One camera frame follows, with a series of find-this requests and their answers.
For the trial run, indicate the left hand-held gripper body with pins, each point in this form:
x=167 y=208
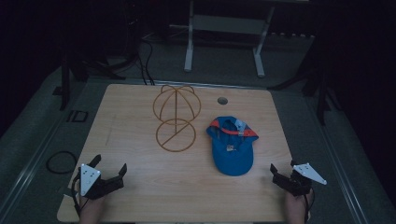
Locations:
x=89 y=179

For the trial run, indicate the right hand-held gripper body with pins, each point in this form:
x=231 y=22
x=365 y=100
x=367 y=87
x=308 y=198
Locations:
x=299 y=180

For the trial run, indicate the blue cap with orange band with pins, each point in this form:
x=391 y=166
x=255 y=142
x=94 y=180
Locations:
x=232 y=149

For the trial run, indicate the person's right hand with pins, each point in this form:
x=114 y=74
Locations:
x=295 y=207

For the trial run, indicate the person's left hand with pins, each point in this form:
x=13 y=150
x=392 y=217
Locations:
x=91 y=209

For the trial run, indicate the black metal stand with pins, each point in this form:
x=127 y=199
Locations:
x=321 y=93
x=65 y=84

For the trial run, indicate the black rectangular floor bracket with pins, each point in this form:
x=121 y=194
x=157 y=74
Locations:
x=77 y=116

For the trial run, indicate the white metal desk frame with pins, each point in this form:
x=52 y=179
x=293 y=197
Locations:
x=189 y=46

